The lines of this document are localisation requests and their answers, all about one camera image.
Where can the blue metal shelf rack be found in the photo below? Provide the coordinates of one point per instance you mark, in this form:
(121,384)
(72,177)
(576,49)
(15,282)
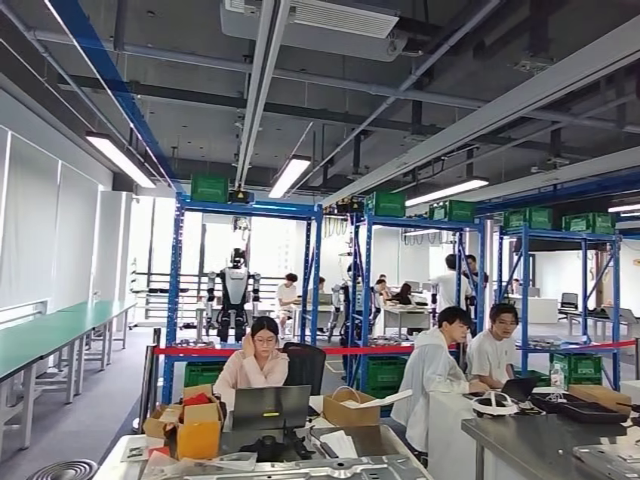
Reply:
(525,298)
(368,298)
(173,298)

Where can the steel workbench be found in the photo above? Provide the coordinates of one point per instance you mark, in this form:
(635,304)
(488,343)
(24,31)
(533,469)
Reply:
(370,440)

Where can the green workbench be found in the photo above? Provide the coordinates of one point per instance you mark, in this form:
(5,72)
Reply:
(30,338)
(110,308)

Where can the black yellow hoist box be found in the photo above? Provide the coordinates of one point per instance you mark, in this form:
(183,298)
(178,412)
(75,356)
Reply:
(241,197)
(350,206)

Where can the person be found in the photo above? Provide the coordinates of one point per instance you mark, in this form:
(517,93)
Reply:
(492,358)
(286,295)
(404,293)
(250,374)
(447,288)
(470,265)
(383,288)
(430,378)

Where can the long ceiling light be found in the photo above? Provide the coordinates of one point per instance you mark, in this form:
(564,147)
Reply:
(445,191)
(290,175)
(120,159)
(625,208)

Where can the black white humanoid robot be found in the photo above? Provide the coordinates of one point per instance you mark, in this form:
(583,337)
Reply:
(343,311)
(233,291)

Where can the green plastic crate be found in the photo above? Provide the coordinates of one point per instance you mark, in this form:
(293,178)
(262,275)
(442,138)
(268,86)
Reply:
(580,368)
(385,370)
(200,374)
(590,223)
(210,189)
(527,218)
(385,204)
(460,210)
(387,391)

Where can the black office chair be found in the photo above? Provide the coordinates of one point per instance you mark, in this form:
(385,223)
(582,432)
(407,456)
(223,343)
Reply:
(569,303)
(305,368)

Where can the white desk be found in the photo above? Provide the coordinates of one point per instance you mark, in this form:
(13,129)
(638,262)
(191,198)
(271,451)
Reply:
(315,411)
(610,314)
(404,314)

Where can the grey laptop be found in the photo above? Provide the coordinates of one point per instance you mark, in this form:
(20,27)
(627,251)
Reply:
(270,404)

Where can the brown cardboard box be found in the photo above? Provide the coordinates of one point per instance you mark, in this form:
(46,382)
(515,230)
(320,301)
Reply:
(350,414)
(160,417)

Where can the white paper sheet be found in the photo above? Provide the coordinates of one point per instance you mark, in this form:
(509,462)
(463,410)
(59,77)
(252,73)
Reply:
(390,399)

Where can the red barrier belt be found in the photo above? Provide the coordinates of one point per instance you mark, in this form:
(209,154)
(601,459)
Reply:
(190,351)

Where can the black device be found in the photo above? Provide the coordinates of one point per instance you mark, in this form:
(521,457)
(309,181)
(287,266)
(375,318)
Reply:
(270,450)

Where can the black window railing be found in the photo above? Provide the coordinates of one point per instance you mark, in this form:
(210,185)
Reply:
(155,289)

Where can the red cloth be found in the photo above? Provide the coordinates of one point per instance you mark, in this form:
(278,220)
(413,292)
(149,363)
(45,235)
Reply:
(198,399)

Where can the stamped metal panel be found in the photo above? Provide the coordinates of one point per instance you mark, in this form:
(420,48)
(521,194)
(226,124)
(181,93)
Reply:
(610,464)
(350,469)

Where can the yellow cardboard box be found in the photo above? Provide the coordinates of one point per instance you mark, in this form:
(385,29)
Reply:
(198,437)

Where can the grey steel beam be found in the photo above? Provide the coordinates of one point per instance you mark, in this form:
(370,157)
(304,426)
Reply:
(500,111)

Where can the white counter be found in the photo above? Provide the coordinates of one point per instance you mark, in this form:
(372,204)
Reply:
(532,310)

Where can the black laptop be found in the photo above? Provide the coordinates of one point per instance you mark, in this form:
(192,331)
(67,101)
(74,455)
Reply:
(520,389)

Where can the grey roller blind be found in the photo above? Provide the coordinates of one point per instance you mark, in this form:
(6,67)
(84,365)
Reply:
(77,238)
(4,218)
(32,225)

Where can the steel table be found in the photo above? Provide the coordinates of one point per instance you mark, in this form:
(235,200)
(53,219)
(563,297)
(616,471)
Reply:
(525,444)

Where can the clear plastic bottle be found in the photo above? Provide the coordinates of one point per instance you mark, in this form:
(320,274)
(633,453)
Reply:
(557,381)

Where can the blue steel beam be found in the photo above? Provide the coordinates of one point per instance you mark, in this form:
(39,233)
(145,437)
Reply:
(92,53)

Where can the black tray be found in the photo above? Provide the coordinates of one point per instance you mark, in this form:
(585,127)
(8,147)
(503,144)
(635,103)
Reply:
(590,414)

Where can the flat cardboard box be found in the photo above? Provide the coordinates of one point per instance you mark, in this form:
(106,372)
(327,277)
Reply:
(600,396)

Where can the ribbed metal disc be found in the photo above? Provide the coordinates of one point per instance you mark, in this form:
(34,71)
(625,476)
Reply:
(63,472)

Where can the white ceiling rail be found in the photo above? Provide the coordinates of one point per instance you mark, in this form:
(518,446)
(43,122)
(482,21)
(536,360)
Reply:
(263,66)

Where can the steel stanchion post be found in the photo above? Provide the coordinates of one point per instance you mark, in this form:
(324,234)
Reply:
(150,378)

